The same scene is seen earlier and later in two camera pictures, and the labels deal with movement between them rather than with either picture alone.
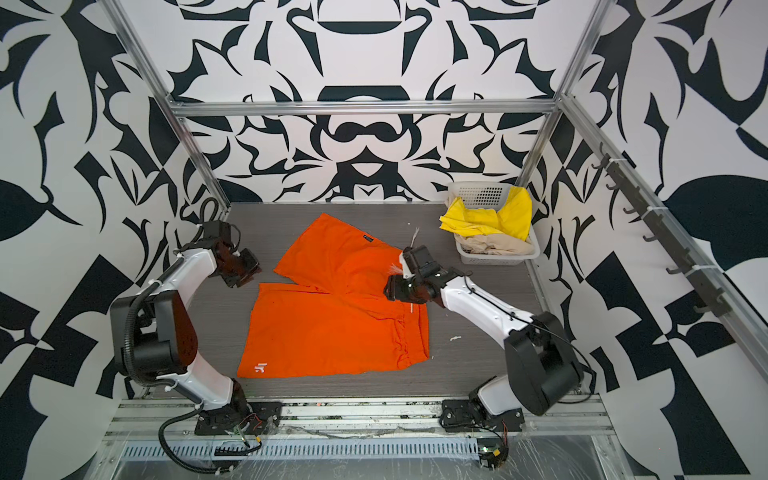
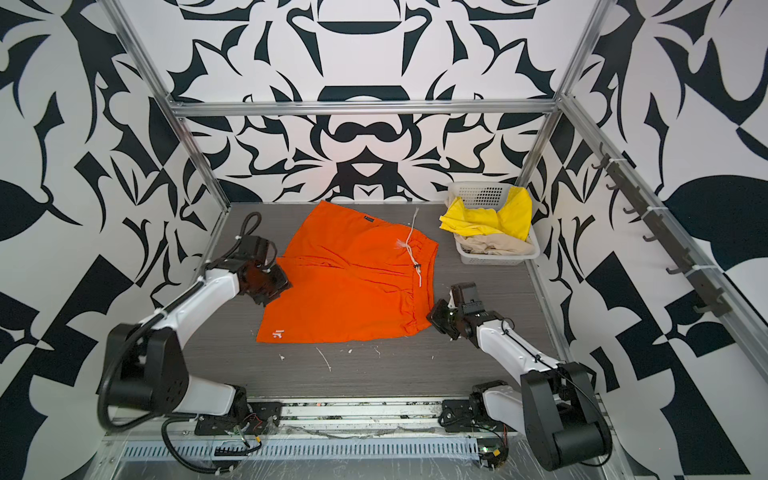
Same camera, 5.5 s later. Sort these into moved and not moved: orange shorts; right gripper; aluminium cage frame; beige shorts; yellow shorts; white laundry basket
Moved: orange shorts; right gripper
Not moved: yellow shorts; aluminium cage frame; beige shorts; white laundry basket
